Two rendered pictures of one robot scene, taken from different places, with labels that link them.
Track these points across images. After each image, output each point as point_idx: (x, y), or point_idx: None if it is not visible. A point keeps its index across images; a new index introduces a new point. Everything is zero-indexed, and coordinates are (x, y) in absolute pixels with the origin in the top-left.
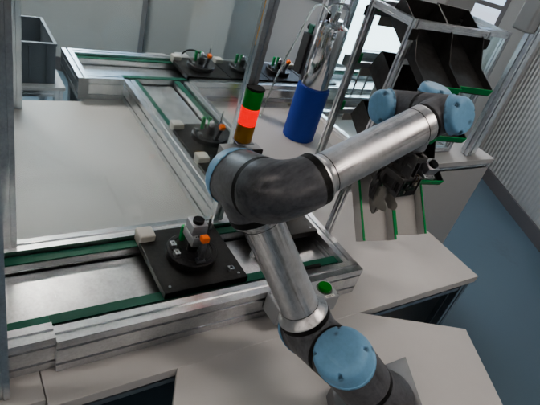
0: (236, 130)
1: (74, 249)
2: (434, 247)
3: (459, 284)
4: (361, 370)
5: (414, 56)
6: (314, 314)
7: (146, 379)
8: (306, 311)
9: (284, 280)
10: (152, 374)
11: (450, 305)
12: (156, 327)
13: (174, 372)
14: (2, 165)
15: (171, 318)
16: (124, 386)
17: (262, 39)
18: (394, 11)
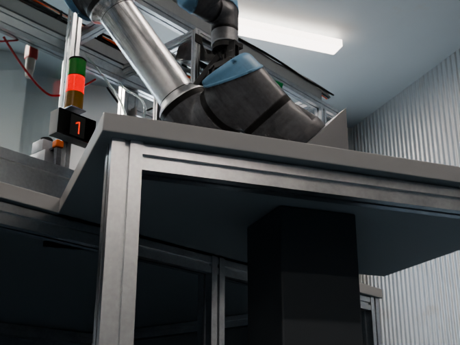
0: (66, 98)
1: None
2: None
3: (365, 289)
4: (248, 55)
5: (205, 53)
6: (193, 84)
7: (25, 192)
8: (183, 78)
9: (152, 44)
10: (31, 190)
11: (376, 339)
12: (24, 169)
13: (57, 205)
14: None
15: (40, 165)
16: (1, 185)
17: (74, 24)
18: (176, 39)
